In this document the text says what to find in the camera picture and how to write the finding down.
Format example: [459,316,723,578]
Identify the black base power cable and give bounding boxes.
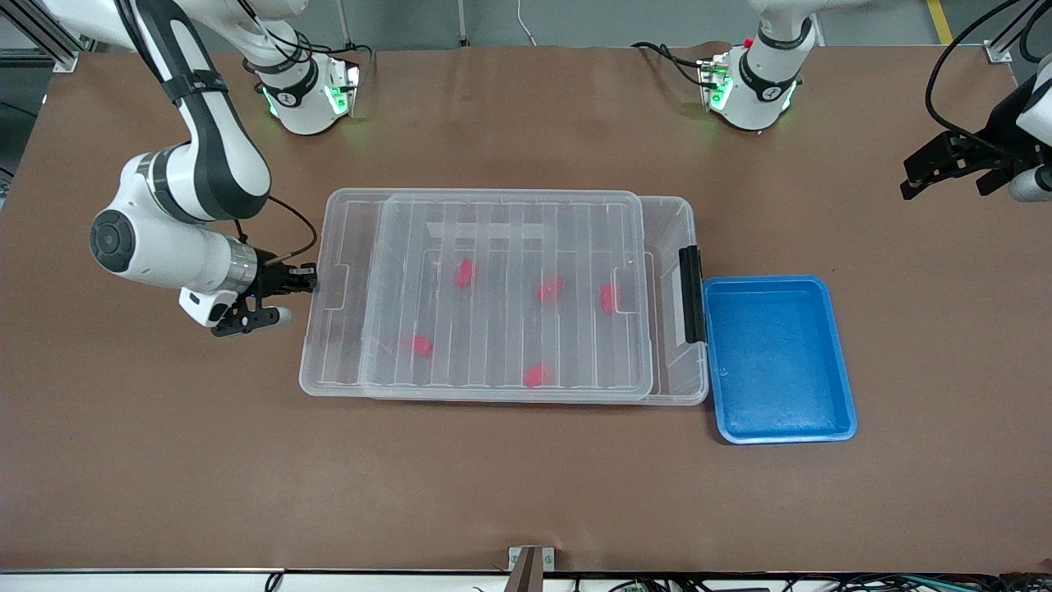
[631,41,709,85]

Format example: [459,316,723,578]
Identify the aluminium frame profile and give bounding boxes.
[985,0,1038,64]
[0,0,83,73]

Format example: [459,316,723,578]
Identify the brown table mat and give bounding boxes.
[0,43,1052,575]

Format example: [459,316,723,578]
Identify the blue plastic tray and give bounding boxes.
[703,275,858,446]

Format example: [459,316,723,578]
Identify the clear plastic box lid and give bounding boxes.
[300,189,655,402]

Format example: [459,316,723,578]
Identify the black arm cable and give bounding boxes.
[266,195,320,266]
[925,0,1000,141]

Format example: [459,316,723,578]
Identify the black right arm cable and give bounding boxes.
[266,195,320,266]

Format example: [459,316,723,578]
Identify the clear plastic storage box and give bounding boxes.
[362,195,709,406]

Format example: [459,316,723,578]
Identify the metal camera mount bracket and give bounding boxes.
[508,546,556,592]

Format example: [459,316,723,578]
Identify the black box latch handle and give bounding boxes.
[679,245,708,345]

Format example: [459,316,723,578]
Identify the white table edge rail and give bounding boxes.
[0,569,1052,592]

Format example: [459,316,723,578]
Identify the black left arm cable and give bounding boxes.
[925,0,1000,141]

